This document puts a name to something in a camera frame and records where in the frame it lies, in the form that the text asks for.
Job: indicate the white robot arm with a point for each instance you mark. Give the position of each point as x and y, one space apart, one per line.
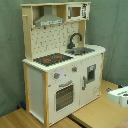
119 96

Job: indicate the wooden toy kitchen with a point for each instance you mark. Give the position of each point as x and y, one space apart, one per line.
40 84

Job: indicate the black toy stovetop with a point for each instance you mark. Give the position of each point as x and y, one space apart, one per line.
52 59

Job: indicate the left red stove knob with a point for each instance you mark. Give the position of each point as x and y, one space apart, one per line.
56 75

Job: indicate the grey toy sink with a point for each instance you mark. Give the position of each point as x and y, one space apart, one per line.
79 51

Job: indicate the black toy faucet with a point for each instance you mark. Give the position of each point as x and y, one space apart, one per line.
74 39

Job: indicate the grey ice dispenser panel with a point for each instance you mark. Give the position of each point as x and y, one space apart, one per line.
91 73

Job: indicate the toy oven door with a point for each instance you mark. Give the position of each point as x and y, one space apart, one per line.
64 96

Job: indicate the grey range hood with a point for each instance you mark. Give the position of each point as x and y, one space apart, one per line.
48 18

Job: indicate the toy microwave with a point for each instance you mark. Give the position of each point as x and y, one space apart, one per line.
77 11

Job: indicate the grey cabinet door handle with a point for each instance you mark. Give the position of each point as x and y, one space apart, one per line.
84 83

